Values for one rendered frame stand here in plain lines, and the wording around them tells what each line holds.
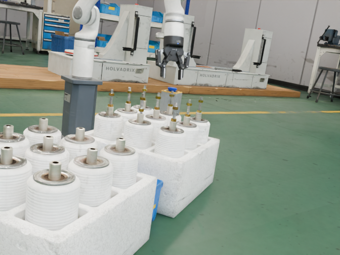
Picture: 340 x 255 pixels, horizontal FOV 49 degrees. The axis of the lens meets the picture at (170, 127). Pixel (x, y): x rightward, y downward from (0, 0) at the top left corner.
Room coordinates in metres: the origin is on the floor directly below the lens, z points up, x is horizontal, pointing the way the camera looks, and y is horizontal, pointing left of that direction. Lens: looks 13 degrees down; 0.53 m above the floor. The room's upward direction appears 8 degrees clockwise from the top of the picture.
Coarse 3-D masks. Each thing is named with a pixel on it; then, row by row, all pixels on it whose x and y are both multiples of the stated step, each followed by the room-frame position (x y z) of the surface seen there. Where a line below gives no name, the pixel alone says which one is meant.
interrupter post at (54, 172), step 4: (52, 164) 0.63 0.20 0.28; (56, 164) 0.64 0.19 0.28; (60, 164) 0.64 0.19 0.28; (52, 168) 0.63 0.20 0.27; (56, 168) 0.64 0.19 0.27; (60, 168) 0.64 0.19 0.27; (52, 172) 0.63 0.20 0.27; (56, 172) 0.64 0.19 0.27; (60, 172) 0.64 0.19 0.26; (52, 176) 0.63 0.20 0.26; (56, 176) 0.64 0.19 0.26; (60, 176) 0.64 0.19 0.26
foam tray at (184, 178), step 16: (208, 144) 1.30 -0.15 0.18; (144, 160) 1.09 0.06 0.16; (160, 160) 1.07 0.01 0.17; (176, 160) 1.07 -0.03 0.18; (192, 160) 1.13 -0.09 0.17; (208, 160) 1.30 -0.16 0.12; (160, 176) 1.07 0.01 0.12; (176, 176) 1.05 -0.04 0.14; (192, 176) 1.16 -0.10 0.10; (208, 176) 1.34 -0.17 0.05; (160, 192) 1.07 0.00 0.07; (176, 192) 1.05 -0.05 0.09; (192, 192) 1.18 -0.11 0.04; (160, 208) 1.07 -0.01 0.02; (176, 208) 1.06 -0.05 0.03
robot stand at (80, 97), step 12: (72, 84) 1.64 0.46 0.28; (84, 84) 1.65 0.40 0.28; (96, 84) 1.68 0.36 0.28; (72, 96) 1.65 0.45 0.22; (84, 96) 1.66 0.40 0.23; (96, 96) 1.72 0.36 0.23; (72, 108) 1.64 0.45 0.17; (84, 108) 1.66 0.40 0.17; (72, 120) 1.64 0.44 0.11; (84, 120) 1.67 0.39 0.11; (72, 132) 1.64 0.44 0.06
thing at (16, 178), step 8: (16, 168) 0.66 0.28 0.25; (24, 168) 0.67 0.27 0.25; (0, 176) 0.64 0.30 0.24; (8, 176) 0.65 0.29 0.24; (16, 176) 0.66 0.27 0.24; (24, 176) 0.67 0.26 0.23; (0, 184) 0.64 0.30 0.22; (8, 184) 0.65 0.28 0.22; (16, 184) 0.66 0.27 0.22; (24, 184) 0.67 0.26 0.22; (0, 192) 0.64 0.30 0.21; (8, 192) 0.65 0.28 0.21; (16, 192) 0.66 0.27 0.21; (24, 192) 0.67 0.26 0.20; (0, 200) 0.64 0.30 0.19; (8, 200) 0.65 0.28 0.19; (16, 200) 0.66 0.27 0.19; (24, 200) 0.67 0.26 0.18; (0, 208) 0.64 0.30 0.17; (8, 208) 0.65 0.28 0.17
